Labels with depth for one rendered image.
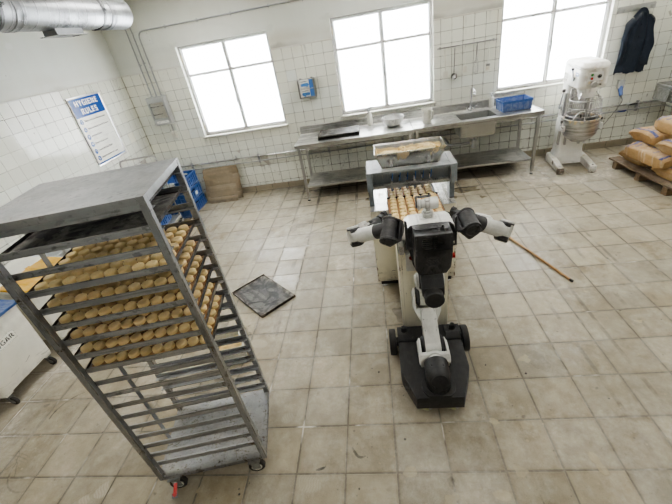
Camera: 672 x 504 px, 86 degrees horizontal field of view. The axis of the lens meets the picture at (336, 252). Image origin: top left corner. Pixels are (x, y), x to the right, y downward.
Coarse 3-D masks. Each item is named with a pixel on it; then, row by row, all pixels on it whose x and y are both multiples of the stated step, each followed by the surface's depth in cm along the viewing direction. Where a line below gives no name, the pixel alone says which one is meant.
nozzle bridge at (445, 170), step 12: (444, 156) 297; (372, 168) 300; (384, 168) 295; (396, 168) 291; (408, 168) 287; (420, 168) 285; (432, 168) 284; (444, 168) 292; (456, 168) 282; (372, 180) 293; (384, 180) 301; (396, 180) 300; (408, 180) 299; (420, 180) 296; (432, 180) 293; (444, 180) 292; (456, 180) 287; (372, 192) 310; (372, 204) 316
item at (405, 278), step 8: (400, 256) 249; (400, 264) 253; (400, 272) 256; (408, 272) 255; (416, 272) 255; (400, 280) 260; (408, 280) 259; (400, 288) 267; (408, 288) 263; (400, 296) 299; (408, 296) 267; (408, 304) 271; (416, 304) 271; (408, 312) 275; (440, 312) 273; (408, 320) 280; (416, 320) 279; (440, 320) 277
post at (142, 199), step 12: (144, 204) 127; (144, 216) 129; (156, 216) 133; (156, 228) 132; (156, 240) 135; (168, 252) 138; (168, 264) 140; (180, 276) 144; (180, 288) 147; (192, 300) 150; (192, 312) 153; (204, 324) 158; (204, 336) 161; (216, 348) 167; (216, 360) 169; (228, 372) 177; (228, 384) 178; (240, 396) 188; (240, 408) 188; (252, 432) 200; (264, 456) 213
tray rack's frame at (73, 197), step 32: (32, 192) 153; (64, 192) 145; (96, 192) 138; (128, 192) 132; (0, 224) 124; (32, 224) 126; (32, 320) 145; (64, 352) 156; (256, 416) 236; (256, 448) 217; (160, 480) 212
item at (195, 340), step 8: (216, 296) 199; (216, 304) 193; (216, 312) 189; (208, 320) 182; (200, 336) 173; (160, 344) 173; (168, 344) 172; (176, 344) 171; (184, 344) 171; (192, 344) 170; (200, 344) 171; (120, 352) 172; (128, 352) 174; (136, 352) 170; (144, 352) 170; (152, 352) 172; (160, 352) 171; (96, 360) 170; (104, 360) 170; (112, 360) 170; (120, 360) 170
